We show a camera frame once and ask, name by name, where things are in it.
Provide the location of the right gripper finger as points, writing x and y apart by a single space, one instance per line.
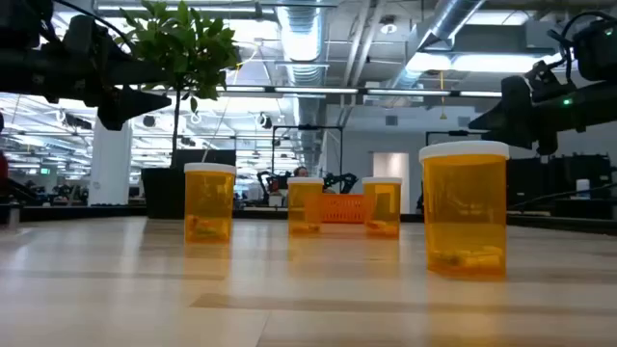
511 115

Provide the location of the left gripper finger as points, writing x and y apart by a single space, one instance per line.
130 106
140 72

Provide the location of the amber pill bottle white cap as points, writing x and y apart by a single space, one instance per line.
464 207
209 202
383 202
301 207

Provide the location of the background black robot arm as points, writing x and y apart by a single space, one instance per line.
272 182
342 180

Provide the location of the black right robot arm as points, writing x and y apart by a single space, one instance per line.
593 108

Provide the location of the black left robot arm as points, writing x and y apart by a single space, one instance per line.
24 72

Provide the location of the orange plastic basket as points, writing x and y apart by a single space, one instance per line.
342 208

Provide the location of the green potted plant black pot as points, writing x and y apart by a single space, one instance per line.
188 43

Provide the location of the white column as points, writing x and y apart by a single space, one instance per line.
110 168

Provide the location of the black equipment bench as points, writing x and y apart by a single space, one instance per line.
540 183

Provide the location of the white cup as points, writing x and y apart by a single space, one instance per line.
582 188

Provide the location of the black monitor panel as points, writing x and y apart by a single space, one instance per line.
207 156

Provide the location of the white board panel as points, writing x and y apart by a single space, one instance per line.
390 166

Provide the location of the person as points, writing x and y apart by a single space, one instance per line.
301 171

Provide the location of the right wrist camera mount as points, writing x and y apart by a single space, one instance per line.
544 79

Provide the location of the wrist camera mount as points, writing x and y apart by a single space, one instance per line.
84 34
544 79

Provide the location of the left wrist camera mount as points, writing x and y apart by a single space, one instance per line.
84 34

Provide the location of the silver ventilation duct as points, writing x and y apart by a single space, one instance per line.
301 38
453 14

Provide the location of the black stand frame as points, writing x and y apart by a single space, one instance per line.
308 127

